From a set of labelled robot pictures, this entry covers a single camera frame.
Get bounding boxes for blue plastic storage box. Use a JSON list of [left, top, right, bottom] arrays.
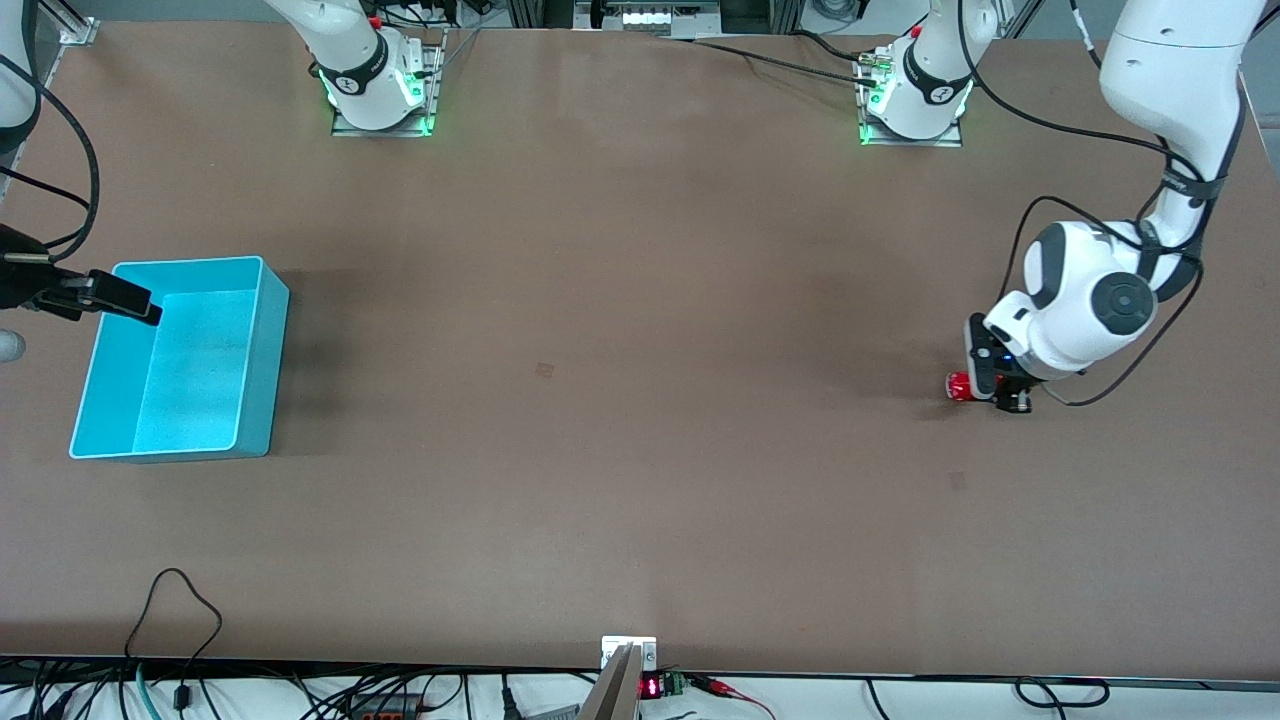
[[68, 256, 291, 463]]

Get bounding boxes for silver device with lights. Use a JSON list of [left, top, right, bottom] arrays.
[[575, 0, 721, 39]]

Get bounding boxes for black power strip orange switches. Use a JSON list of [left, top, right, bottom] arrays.
[[345, 692, 426, 720]]

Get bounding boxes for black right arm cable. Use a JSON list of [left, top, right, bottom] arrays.
[[0, 50, 101, 261]]

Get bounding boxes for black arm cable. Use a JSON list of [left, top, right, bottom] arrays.
[[955, 0, 1251, 407], [0, 50, 101, 261]]

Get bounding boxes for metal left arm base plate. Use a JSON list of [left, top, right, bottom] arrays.
[[858, 45, 966, 149]]

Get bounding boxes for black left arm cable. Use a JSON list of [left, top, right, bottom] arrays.
[[955, 0, 1251, 407]]

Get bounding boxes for aluminium frame corner bracket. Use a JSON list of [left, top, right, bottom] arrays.
[[35, 0, 101, 46]]

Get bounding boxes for thin black looped cable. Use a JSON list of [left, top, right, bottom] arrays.
[[125, 568, 223, 711]]

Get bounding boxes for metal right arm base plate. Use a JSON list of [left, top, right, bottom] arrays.
[[330, 28, 441, 139]]

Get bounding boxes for black coiled cable loop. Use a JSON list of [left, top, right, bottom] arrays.
[[1015, 678, 1111, 709]]

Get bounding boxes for thick black table cable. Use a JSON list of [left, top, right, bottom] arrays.
[[795, 30, 891, 63]]

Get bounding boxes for thin black table cable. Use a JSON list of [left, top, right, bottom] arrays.
[[660, 36, 881, 86]]

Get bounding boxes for red clip lead wire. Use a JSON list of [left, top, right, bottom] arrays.
[[690, 675, 776, 720]]

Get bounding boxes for grey metal camera bracket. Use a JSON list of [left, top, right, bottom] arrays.
[[577, 636, 658, 720]]

